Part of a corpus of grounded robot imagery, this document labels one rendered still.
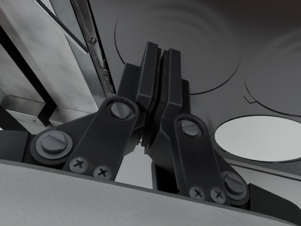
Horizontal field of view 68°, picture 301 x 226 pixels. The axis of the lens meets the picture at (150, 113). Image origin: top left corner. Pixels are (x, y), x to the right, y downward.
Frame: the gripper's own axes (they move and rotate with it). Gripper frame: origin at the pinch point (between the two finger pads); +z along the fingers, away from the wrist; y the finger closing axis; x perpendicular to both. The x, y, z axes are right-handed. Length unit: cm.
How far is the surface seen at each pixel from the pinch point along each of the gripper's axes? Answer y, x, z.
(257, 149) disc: 15.6, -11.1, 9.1
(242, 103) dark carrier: 9.5, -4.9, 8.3
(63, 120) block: -9.2, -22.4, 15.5
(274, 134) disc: 14.8, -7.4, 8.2
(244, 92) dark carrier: 8.8, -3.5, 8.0
